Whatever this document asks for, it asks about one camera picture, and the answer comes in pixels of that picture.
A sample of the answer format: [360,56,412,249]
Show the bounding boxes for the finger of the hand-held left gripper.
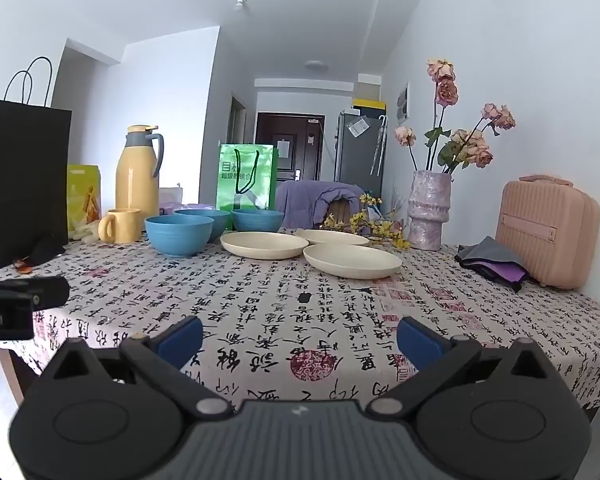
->
[0,276,71,308]

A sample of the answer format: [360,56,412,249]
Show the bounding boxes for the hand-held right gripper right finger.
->
[367,317,566,418]

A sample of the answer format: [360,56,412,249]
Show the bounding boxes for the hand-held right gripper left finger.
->
[39,316,235,421]

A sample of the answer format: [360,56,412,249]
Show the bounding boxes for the blue bowl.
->
[231,209,285,234]
[174,209,231,244]
[145,215,214,257]

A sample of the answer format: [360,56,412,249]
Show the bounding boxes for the cream plate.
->
[220,231,310,261]
[293,229,371,247]
[303,242,403,280]

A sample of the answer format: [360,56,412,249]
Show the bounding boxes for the white crumpled cloth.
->
[70,217,102,242]

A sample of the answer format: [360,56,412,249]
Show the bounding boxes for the yellow snack box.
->
[67,164,102,233]

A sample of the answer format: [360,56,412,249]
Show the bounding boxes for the black paper bag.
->
[0,56,73,271]

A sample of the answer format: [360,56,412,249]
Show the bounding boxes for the yellow mug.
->
[98,207,143,244]

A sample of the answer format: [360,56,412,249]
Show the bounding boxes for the purple cloth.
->
[480,262,540,293]

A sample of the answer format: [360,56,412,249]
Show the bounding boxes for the grey cloth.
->
[454,236,531,273]

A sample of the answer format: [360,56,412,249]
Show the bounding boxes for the pink textured vase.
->
[406,170,453,252]

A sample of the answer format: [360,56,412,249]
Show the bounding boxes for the yellow flower branch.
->
[320,192,413,251]

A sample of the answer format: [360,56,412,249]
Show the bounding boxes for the yellow thermos jug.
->
[116,125,167,233]

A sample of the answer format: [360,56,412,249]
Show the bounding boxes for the wooden chair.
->
[325,199,359,226]

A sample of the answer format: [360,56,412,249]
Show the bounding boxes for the pink hard case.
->
[495,175,600,291]

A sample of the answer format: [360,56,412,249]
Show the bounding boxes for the green paper bag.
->
[216,143,280,216]

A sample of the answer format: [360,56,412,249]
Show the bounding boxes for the purple jacket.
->
[276,180,366,231]

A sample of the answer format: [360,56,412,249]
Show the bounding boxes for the grey refrigerator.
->
[336,111,387,196]

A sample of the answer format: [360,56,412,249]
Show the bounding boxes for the white folded umbrella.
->
[370,114,388,177]

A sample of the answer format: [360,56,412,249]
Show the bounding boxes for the dark brown entrance door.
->
[255,111,326,183]

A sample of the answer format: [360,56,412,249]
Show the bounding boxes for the yellow and black box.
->
[351,97,387,113]

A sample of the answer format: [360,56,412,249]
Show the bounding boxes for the dried pink roses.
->
[394,58,517,176]

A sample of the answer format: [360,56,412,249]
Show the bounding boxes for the wall picture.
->
[396,81,411,126]

